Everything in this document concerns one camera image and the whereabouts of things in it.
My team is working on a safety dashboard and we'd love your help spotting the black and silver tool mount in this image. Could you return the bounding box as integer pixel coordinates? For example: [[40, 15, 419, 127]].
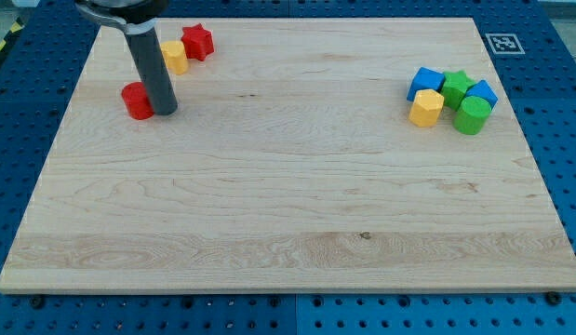
[[74, 0, 169, 34]]

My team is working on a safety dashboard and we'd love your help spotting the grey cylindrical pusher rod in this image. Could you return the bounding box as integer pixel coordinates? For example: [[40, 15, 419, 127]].
[[125, 28, 178, 115]]

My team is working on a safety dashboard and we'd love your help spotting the yellow heart block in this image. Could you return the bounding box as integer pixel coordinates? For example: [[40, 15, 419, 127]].
[[160, 40, 189, 74]]

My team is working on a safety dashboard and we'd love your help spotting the red star block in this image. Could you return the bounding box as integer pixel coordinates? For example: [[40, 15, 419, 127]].
[[181, 23, 214, 61]]

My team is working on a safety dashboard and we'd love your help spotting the green star block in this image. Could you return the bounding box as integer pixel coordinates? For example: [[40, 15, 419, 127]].
[[440, 70, 476, 110]]

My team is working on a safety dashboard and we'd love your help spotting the red cylinder block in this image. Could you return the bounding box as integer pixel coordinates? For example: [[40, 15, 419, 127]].
[[121, 82, 154, 120]]

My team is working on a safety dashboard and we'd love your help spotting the yellow black hazard tape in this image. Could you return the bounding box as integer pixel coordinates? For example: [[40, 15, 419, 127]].
[[0, 17, 25, 65]]

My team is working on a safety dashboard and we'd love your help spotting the wooden board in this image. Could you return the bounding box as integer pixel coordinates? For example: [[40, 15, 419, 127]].
[[0, 18, 576, 295]]

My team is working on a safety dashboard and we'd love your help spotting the blue cube block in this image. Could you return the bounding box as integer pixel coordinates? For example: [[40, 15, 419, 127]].
[[407, 67, 446, 101]]

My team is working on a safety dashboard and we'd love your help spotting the yellow hexagon block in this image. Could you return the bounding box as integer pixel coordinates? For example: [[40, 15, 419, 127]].
[[409, 88, 445, 127]]

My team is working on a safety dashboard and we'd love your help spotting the green cylinder block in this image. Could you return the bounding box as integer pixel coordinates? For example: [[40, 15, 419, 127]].
[[453, 96, 492, 135]]

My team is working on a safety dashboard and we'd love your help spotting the blue pentagon block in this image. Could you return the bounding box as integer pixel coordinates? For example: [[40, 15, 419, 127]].
[[465, 79, 498, 109]]

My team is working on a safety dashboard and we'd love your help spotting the white fiducial marker tag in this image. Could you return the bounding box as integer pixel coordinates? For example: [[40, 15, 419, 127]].
[[486, 33, 525, 55]]

